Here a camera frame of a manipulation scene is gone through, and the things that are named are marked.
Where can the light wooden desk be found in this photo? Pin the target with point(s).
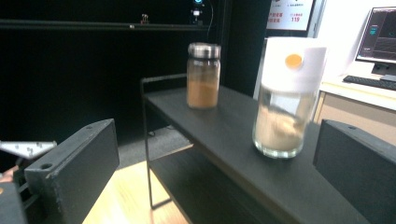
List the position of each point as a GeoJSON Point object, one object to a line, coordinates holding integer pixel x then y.
{"type": "Point", "coordinates": [355, 109]}

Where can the black curtain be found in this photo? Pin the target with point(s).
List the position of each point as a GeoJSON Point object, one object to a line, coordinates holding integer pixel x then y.
{"type": "Point", "coordinates": [62, 71]}

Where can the white-lid glass jar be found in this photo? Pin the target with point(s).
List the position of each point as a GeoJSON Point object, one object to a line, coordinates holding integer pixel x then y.
{"type": "Point", "coordinates": [288, 93]}

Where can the metal-lid glass spice jar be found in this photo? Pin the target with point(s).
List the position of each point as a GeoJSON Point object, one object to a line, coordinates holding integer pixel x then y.
{"type": "Point", "coordinates": [203, 81]}

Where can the camera with blue light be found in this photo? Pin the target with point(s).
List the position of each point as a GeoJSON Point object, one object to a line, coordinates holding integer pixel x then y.
{"type": "Point", "coordinates": [197, 13]}

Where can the computer monitor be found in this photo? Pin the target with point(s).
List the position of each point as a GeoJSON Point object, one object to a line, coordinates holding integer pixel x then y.
{"type": "Point", "coordinates": [378, 34]}

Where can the black keyboard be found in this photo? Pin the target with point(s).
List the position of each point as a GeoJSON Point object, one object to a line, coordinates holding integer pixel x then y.
{"type": "Point", "coordinates": [370, 82]}

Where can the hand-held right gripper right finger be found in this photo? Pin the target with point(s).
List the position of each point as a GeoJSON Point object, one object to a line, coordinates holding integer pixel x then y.
{"type": "Point", "coordinates": [358, 168]}

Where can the black two-tier metal shelf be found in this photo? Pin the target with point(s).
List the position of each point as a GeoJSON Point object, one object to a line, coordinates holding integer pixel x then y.
{"type": "Point", "coordinates": [224, 130]}

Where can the black horizontal rail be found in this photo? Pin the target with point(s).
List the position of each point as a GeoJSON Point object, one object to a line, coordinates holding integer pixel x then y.
{"type": "Point", "coordinates": [93, 25]}

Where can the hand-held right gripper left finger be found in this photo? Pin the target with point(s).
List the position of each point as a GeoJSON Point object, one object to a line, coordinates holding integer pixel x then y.
{"type": "Point", "coordinates": [77, 174]}

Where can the small metal clip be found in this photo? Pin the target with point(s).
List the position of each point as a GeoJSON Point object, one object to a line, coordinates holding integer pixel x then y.
{"type": "Point", "coordinates": [144, 19]}

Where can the white poster with red print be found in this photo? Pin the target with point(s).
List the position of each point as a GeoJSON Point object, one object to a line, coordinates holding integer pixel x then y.
{"type": "Point", "coordinates": [291, 14]}

